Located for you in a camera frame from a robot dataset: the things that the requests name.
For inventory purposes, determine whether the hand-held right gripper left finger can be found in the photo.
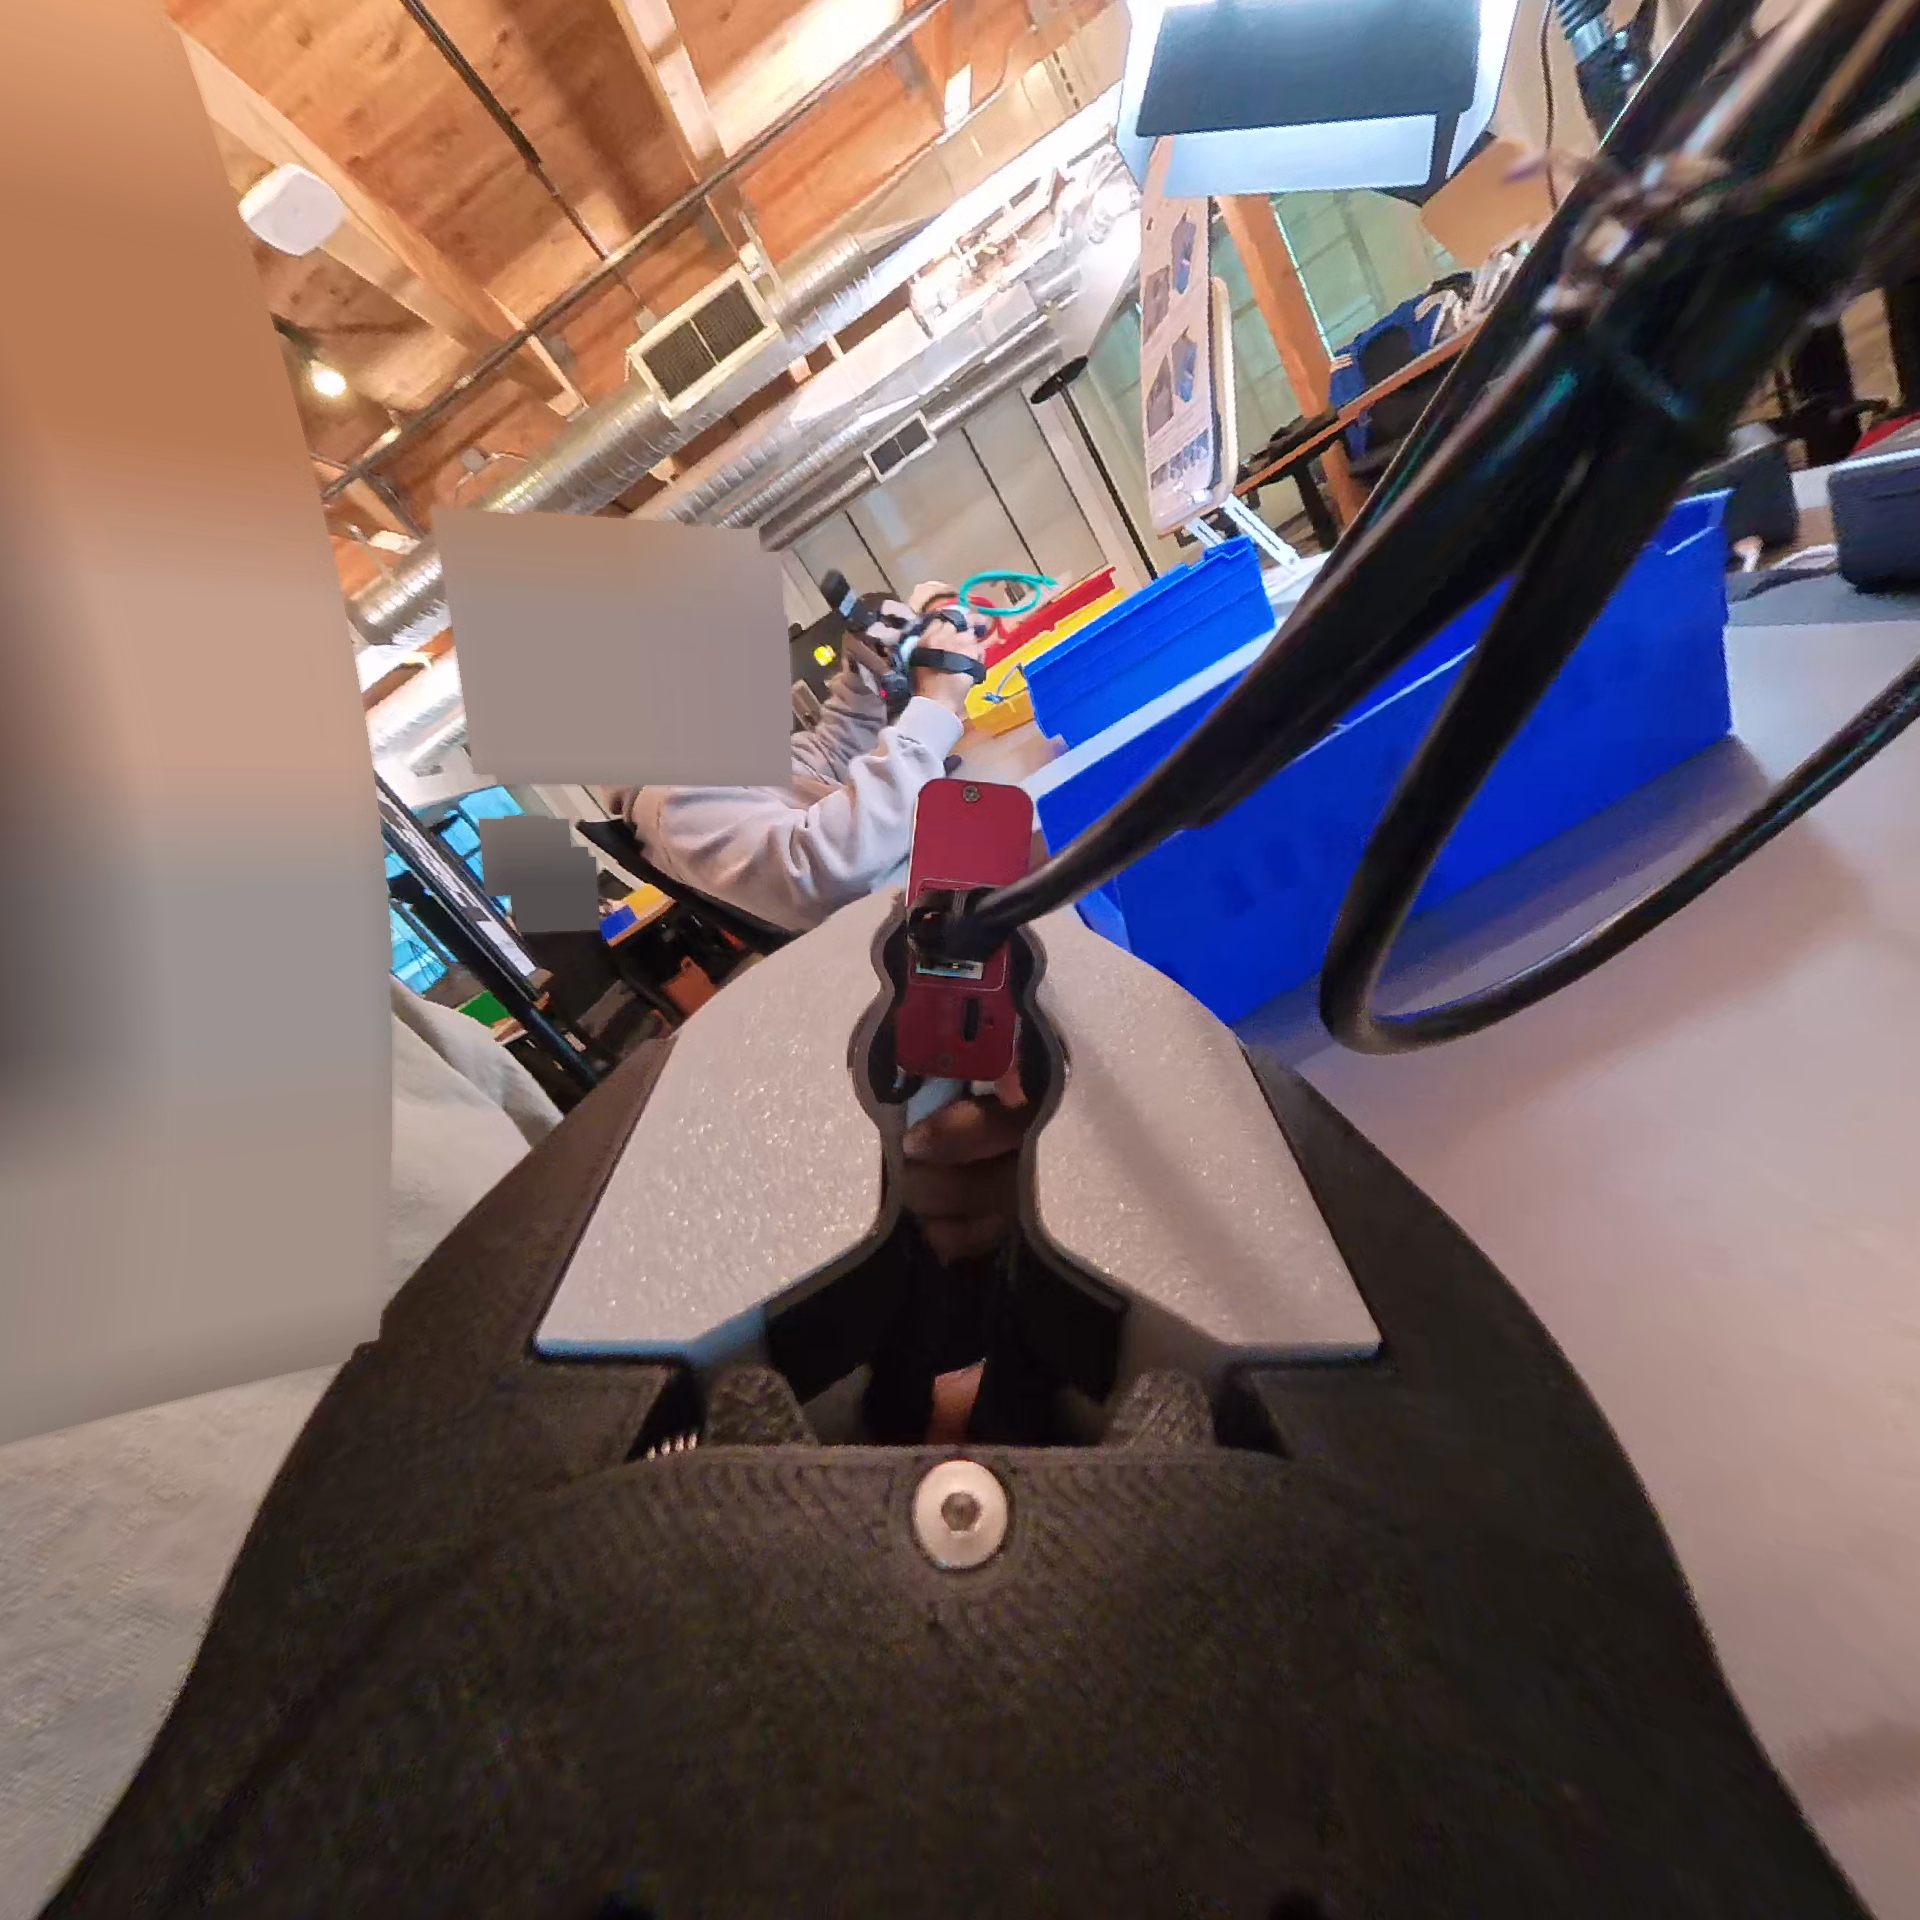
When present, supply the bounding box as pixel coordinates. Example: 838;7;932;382
536;894;906;1374

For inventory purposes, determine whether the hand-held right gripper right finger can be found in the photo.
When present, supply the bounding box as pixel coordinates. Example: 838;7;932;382
1021;901;1383;1374

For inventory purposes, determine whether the red ethernet splitter box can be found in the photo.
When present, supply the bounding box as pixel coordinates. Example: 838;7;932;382
906;775;1035;1107

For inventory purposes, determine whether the black ethernet cable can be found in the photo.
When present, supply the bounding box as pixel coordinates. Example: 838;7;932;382
903;0;1920;1052

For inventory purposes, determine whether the grey desk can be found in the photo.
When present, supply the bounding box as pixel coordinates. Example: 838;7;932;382
1035;450;1920;1920

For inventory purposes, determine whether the red storage bin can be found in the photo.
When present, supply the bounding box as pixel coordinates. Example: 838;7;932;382
982;578;1121;671

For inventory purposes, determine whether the black floor lamp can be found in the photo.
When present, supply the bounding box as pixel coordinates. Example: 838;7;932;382
1025;357;1086;598

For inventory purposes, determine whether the white air vent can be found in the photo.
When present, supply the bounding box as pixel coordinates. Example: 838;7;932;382
629;268;788;419

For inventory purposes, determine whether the white ceiling access point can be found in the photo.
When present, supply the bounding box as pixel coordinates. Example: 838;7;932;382
230;157;354;257

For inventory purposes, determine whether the overhead studio lamp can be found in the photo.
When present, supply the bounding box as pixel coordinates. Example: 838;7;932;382
1121;0;1518;200

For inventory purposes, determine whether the silver ventilation duct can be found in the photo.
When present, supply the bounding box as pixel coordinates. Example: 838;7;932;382
325;189;1144;655

